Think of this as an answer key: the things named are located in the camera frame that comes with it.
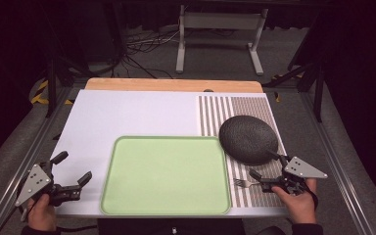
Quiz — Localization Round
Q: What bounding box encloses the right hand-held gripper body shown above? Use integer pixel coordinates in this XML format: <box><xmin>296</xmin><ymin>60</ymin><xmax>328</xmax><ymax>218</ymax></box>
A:
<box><xmin>259</xmin><ymin>156</ymin><xmax>329</xmax><ymax>197</ymax></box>

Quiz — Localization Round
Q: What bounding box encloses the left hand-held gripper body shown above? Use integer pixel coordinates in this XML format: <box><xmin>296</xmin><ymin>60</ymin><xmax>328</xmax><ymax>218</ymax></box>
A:
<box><xmin>14</xmin><ymin>160</ymin><xmax>82</xmax><ymax>208</ymax></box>

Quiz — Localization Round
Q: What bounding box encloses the silver metal fork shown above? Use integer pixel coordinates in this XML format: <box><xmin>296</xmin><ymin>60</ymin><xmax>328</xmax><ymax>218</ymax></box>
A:
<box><xmin>233</xmin><ymin>177</ymin><xmax>262</xmax><ymax>190</ymax></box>

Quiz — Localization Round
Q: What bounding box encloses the dark grey speckled oval plate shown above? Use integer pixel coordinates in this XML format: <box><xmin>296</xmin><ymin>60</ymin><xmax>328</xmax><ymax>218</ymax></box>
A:
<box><xmin>218</xmin><ymin>115</ymin><xmax>280</xmax><ymax>166</ymax></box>

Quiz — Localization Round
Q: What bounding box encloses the person's left hand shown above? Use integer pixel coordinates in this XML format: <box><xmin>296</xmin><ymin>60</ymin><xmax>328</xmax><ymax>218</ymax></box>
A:
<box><xmin>26</xmin><ymin>193</ymin><xmax>59</xmax><ymax>232</ymax></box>

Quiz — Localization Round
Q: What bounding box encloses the person's right hand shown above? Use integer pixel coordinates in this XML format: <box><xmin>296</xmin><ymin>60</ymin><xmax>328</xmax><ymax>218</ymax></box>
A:
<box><xmin>271</xmin><ymin>177</ymin><xmax>318</xmax><ymax>225</ymax></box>

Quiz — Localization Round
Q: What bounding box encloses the yellow black hazard tape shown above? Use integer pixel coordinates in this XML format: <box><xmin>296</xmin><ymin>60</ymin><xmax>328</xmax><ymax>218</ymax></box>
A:
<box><xmin>28</xmin><ymin>79</ymin><xmax>74</xmax><ymax>107</ymax></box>

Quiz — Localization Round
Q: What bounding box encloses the black tripod stand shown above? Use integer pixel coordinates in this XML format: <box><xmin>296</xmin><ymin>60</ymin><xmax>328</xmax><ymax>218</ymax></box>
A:
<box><xmin>261</xmin><ymin>60</ymin><xmax>328</xmax><ymax>124</ymax></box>
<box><xmin>42</xmin><ymin>30</ymin><xmax>94</xmax><ymax>119</ymax></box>

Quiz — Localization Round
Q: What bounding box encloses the grey striped placemat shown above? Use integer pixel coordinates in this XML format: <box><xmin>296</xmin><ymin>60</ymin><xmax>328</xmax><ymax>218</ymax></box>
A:
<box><xmin>197</xmin><ymin>95</ymin><xmax>288</xmax><ymax>209</ymax></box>

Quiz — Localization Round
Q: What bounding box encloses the light green plastic tray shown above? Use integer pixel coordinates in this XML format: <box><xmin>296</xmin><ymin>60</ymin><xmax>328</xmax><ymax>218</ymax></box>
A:
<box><xmin>99</xmin><ymin>135</ymin><xmax>232</xmax><ymax>216</ymax></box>

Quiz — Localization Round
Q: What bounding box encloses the person's dark clothing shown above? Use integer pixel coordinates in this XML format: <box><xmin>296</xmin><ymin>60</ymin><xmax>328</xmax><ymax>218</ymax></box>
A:
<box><xmin>96</xmin><ymin>217</ymin><xmax>247</xmax><ymax>235</ymax></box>

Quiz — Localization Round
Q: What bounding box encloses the aluminium frame rail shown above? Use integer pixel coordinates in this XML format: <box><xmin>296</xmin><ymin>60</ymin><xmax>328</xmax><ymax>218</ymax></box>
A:
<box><xmin>297</xmin><ymin>90</ymin><xmax>376</xmax><ymax>235</ymax></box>
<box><xmin>0</xmin><ymin>85</ymin><xmax>76</xmax><ymax>235</ymax></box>

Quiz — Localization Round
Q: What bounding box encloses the bundle of floor cables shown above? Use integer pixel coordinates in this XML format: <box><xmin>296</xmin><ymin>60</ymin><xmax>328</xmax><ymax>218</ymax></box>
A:
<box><xmin>122</xmin><ymin>26</ymin><xmax>181</xmax><ymax>80</ymax></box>

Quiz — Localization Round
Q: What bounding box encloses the grey metal stand frame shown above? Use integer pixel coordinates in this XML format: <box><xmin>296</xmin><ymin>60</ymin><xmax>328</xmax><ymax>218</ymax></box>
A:
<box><xmin>174</xmin><ymin>4</ymin><xmax>269</xmax><ymax>77</ymax></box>

